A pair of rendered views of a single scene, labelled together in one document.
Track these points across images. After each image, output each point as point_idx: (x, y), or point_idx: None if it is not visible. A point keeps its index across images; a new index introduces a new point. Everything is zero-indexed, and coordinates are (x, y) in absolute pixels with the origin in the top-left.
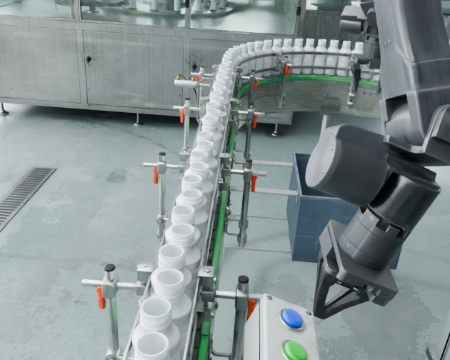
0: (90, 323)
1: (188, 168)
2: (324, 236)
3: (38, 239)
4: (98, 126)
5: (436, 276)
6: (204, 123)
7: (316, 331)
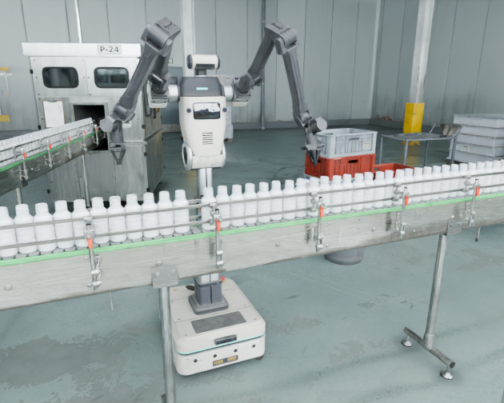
0: None
1: (238, 196)
2: (310, 147)
3: None
4: None
5: None
6: (182, 194)
7: (68, 393)
